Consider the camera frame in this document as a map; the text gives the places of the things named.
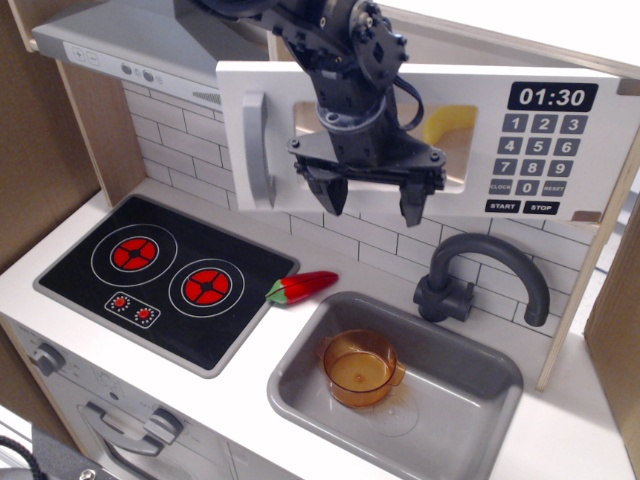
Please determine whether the grey toy range hood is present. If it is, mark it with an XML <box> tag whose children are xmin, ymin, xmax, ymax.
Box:
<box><xmin>33</xmin><ymin>1</ymin><xmax>269</xmax><ymax>110</ymax></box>

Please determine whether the grey oven knob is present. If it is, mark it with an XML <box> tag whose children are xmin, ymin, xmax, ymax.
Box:
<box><xmin>30</xmin><ymin>343</ymin><xmax>66</xmax><ymax>377</ymax></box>

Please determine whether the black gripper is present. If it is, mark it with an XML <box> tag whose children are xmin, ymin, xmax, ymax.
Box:
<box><xmin>287</xmin><ymin>112</ymin><xmax>446</xmax><ymax>227</ymax></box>

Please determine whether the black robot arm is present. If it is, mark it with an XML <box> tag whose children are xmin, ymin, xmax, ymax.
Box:
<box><xmin>196</xmin><ymin>1</ymin><xmax>446</xmax><ymax>226</ymax></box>

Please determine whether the wooden toy kitchen frame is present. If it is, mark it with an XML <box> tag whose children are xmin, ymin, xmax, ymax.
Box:
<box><xmin>1</xmin><ymin>1</ymin><xmax>639</xmax><ymax>479</ymax></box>

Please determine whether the dark grey toy faucet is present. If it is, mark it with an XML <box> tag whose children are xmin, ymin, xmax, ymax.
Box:
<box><xmin>413</xmin><ymin>233</ymin><xmax>550</xmax><ymax>328</ymax></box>

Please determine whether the yellow toy banana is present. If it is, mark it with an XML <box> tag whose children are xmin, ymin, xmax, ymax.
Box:
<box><xmin>422</xmin><ymin>105</ymin><xmax>477</xmax><ymax>145</ymax></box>

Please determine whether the red toy chili pepper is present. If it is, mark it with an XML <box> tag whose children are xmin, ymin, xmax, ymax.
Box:
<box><xmin>265</xmin><ymin>271</ymin><xmax>339</xmax><ymax>305</ymax></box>

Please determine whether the white toy microwave door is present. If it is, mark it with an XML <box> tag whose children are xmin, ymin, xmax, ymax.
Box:
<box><xmin>217</xmin><ymin>62</ymin><xmax>639</xmax><ymax>223</ymax></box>

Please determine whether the grey toy sink basin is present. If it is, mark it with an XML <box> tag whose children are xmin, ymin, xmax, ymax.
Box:
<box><xmin>267</xmin><ymin>292</ymin><xmax>523</xmax><ymax>479</ymax></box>

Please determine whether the black toy stove top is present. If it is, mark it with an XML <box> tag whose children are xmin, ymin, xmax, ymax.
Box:
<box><xmin>34</xmin><ymin>195</ymin><xmax>299</xmax><ymax>378</ymax></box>

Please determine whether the brown cardboard box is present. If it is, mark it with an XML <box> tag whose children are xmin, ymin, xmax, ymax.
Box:
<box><xmin>585</xmin><ymin>205</ymin><xmax>639</xmax><ymax>477</ymax></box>

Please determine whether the orange transparent plastic pot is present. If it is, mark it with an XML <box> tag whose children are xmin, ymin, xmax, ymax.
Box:
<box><xmin>315</xmin><ymin>329</ymin><xmax>406</xmax><ymax>408</ymax></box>

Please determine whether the black cable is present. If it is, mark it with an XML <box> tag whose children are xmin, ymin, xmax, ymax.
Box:
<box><xmin>0</xmin><ymin>434</ymin><xmax>51</xmax><ymax>480</ymax></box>

